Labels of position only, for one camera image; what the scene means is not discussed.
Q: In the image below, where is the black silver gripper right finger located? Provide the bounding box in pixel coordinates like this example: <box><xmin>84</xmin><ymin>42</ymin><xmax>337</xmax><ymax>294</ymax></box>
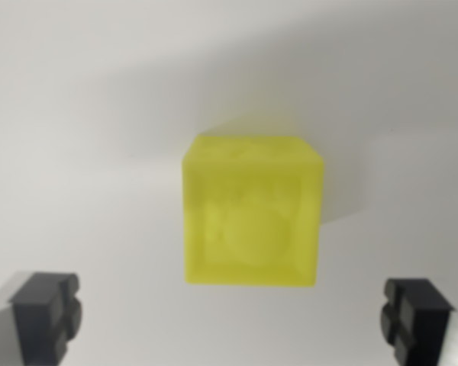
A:
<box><xmin>379</xmin><ymin>278</ymin><xmax>458</xmax><ymax>366</ymax></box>

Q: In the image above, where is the black silver gripper left finger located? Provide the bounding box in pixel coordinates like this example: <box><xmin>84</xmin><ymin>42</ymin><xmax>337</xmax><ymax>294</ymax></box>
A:
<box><xmin>0</xmin><ymin>270</ymin><xmax>84</xmax><ymax>366</ymax></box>

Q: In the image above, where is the yellow cube with embossed faces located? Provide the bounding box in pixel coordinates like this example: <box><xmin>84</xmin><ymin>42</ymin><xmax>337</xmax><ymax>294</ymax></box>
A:
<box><xmin>181</xmin><ymin>133</ymin><xmax>325</xmax><ymax>287</ymax></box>

